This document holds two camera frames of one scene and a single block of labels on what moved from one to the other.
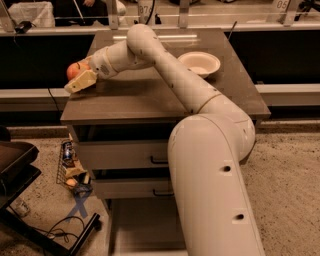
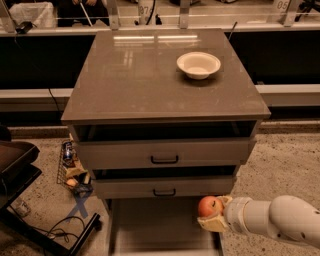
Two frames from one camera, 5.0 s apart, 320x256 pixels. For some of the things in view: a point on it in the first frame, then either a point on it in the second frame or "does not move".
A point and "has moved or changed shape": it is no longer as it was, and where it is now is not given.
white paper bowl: (201, 62) does not move
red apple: (76, 69) has moved or changed shape
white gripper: (99, 65) to (234, 212)
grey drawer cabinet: (120, 128) does not move
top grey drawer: (125, 153) does not move
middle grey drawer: (133, 188) does not move
